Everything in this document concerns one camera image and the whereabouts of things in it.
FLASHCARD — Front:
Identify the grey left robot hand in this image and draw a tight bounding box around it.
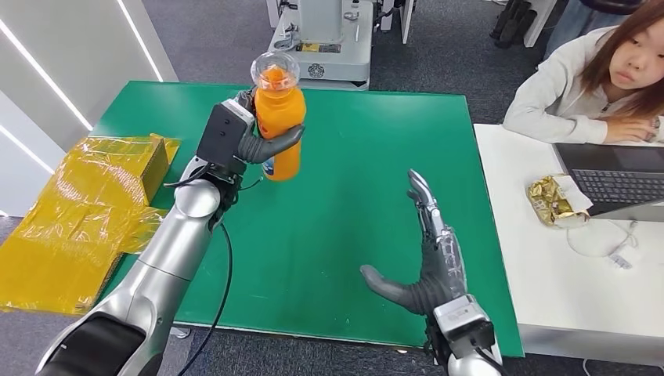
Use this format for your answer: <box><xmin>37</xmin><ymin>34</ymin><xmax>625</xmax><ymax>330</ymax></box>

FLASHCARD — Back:
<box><xmin>233</xmin><ymin>88</ymin><xmax>306</xmax><ymax>166</ymax></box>

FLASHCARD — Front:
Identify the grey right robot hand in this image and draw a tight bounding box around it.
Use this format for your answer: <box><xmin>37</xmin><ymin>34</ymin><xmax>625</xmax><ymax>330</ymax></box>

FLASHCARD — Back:
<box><xmin>359</xmin><ymin>168</ymin><xmax>468</xmax><ymax>316</ymax></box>

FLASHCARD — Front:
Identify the orange plastic bottle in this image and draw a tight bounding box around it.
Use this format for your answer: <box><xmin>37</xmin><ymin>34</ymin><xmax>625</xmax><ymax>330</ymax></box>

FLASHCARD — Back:
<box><xmin>250</xmin><ymin>50</ymin><xmax>307</xmax><ymax>183</ymax></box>

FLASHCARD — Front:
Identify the green table mat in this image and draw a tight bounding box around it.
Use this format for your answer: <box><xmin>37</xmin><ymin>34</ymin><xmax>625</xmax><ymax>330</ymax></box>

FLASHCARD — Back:
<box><xmin>90</xmin><ymin>80</ymin><xmax>525</xmax><ymax>359</ymax></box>

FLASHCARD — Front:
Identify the white desk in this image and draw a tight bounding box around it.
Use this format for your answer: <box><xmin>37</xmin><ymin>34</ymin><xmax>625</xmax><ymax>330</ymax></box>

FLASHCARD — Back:
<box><xmin>473</xmin><ymin>123</ymin><xmax>664</xmax><ymax>367</ymax></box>

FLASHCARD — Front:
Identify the gold foil snack wrapper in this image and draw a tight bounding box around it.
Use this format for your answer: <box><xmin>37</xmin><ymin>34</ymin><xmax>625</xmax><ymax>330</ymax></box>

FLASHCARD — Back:
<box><xmin>525</xmin><ymin>173</ymin><xmax>593</xmax><ymax>230</ymax></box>

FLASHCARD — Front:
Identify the dark laptop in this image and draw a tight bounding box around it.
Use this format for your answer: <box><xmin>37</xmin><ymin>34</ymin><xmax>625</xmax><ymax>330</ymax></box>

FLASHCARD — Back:
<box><xmin>551</xmin><ymin>143</ymin><xmax>664</xmax><ymax>223</ymax></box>

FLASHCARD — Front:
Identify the yellow wrapped cardboard box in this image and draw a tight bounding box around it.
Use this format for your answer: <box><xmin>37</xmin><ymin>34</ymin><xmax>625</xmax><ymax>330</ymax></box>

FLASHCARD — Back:
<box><xmin>0</xmin><ymin>133</ymin><xmax>182</xmax><ymax>316</ymax></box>

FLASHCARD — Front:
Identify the person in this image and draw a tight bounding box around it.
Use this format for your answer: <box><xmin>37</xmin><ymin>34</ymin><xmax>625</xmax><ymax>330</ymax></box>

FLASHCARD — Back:
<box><xmin>502</xmin><ymin>0</ymin><xmax>664</xmax><ymax>146</ymax></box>

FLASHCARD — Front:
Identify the person's hand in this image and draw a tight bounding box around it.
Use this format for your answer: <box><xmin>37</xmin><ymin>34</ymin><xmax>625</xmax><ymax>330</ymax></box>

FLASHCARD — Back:
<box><xmin>603</xmin><ymin>114</ymin><xmax>661</xmax><ymax>145</ymax></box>

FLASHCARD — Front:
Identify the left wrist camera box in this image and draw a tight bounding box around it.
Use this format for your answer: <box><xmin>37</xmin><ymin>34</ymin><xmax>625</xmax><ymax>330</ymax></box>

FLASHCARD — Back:
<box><xmin>196</xmin><ymin>99</ymin><xmax>256</xmax><ymax>179</ymax></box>

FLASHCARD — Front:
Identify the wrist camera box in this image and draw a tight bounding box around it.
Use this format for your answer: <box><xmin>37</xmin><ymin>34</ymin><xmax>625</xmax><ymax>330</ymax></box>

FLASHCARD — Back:
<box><xmin>432</xmin><ymin>294</ymin><xmax>497</xmax><ymax>359</ymax></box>
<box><xmin>196</xmin><ymin>99</ymin><xmax>256</xmax><ymax>179</ymax></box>

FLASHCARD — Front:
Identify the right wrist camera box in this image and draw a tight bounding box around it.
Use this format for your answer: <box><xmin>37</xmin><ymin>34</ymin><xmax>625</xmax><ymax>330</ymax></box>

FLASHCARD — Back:
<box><xmin>432</xmin><ymin>294</ymin><xmax>497</xmax><ymax>359</ymax></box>

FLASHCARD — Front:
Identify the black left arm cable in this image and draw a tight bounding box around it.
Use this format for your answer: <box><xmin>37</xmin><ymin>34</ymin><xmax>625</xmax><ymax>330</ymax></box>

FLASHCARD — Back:
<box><xmin>176</xmin><ymin>222</ymin><xmax>234</xmax><ymax>376</ymax></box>

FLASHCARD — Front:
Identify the white cable with plug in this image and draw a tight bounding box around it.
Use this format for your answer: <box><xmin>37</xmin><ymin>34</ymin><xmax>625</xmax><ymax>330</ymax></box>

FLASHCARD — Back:
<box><xmin>565</xmin><ymin>219</ymin><xmax>639</xmax><ymax>269</ymax></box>

